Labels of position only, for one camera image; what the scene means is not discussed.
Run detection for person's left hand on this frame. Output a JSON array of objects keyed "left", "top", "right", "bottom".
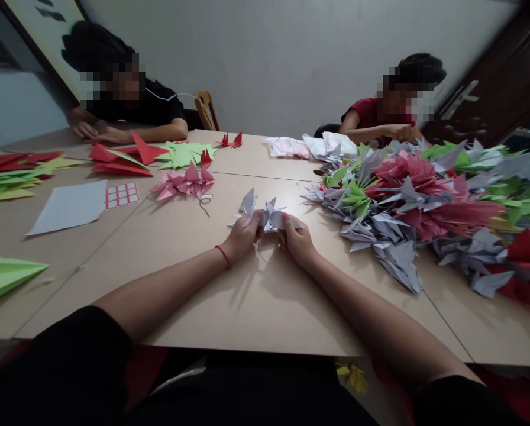
[{"left": 216, "top": 209, "right": 264, "bottom": 269}]

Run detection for person's right hand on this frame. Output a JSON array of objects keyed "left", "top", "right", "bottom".
[{"left": 277, "top": 216, "right": 322, "bottom": 267}]

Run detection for lavender paper crane bundle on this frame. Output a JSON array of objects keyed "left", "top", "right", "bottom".
[{"left": 227, "top": 186, "right": 305, "bottom": 236}]

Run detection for pink paper crane bundle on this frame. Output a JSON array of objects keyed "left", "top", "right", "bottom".
[{"left": 149, "top": 161, "right": 216, "bottom": 203}]

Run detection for white plastic bag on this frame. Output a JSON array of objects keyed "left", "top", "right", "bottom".
[
  {"left": 264, "top": 136, "right": 314, "bottom": 160},
  {"left": 302, "top": 131, "right": 360, "bottom": 163}
]

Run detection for red-bordered sticker sheet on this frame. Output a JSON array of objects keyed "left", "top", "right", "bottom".
[{"left": 105, "top": 181, "right": 141, "bottom": 211}]

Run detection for wooden chair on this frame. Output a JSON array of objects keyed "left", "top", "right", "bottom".
[{"left": 193, "top": 90, "right": 222, "bottom": 132}]

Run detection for large heap of mixed paper cranes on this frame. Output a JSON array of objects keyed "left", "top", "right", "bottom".
[{"left": 300, "top": 137, "right": 530, "bottom": 315}]

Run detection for yellow paper crane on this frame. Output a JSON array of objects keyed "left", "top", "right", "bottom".
[{"left": 335, "top": 361, "right": 370, "bottom": 396}]

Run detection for person's legs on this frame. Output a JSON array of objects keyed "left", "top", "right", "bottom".
[{"left": 127, "top": 348, "right": 383, "bottom": 426}]

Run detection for pale lavender paper sheet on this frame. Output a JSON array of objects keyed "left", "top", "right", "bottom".
[{"left": 25, "top": 179, "right": 109, "bottom": 237}]

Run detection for pile of red green yellow folded papers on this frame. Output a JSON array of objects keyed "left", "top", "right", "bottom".
[{"left": 0, "top": 150, "right": 86, "bottom": 205}]

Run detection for large green folded paper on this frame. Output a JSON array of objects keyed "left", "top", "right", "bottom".
[{"left": 0, "top": 254, "right": 51, "bottom": 305}]

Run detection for dark wooden door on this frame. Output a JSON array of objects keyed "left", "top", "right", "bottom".
[{"left": 422, "top": 0, "right": 530, "bottom": 150}]

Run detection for framed picture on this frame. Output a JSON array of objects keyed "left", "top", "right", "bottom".
[{"left": 0, "top": 0, "right": 93, "bottom": 104}]

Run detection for thin wire on lavender bundle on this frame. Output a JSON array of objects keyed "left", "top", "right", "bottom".
[{"left": 256, "top": 237, "right": 276, "bottom": 263}]

